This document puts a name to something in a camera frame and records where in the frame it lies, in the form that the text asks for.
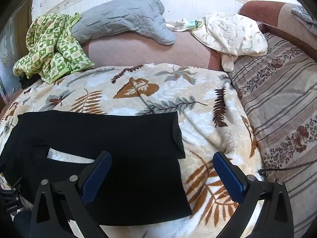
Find striped floral bedsheet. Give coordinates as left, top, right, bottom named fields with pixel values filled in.
left=228, top=31, right=317, bottom=238

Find brown padded headboard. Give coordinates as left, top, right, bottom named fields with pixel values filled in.
left=239, top=0, right=317, bottom=62

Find black pants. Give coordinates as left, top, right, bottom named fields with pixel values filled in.
left=0, top=111, right=193, bottom=226

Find dark blue cloth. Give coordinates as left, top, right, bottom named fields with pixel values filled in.
left=12, top=211, right=33, bottom=238

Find green checked quilt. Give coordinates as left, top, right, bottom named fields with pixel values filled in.
left=12, top=13, right=96, bottom=85

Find black cable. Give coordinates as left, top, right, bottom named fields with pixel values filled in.
left=259, top=162, right=317, bottom=174

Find wooden frame glass door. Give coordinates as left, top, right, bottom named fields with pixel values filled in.
left=0, top=0, right=34, bottom=112

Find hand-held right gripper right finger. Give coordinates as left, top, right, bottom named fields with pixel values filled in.
left=213, top=151, right=295, bottom=238

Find small white green cloth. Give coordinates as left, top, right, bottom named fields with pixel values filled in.
left=165, top=18, right=205, bottom=32

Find leaf print fleece blanket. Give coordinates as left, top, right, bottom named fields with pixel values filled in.
left=0, top=64, right=266, bottom=238

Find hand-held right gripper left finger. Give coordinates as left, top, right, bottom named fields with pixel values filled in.
left=30, top=151, right=113, bottom=238

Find white floral quilt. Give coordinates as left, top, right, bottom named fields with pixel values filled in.
left=191, top=12, right=268, bottom=72

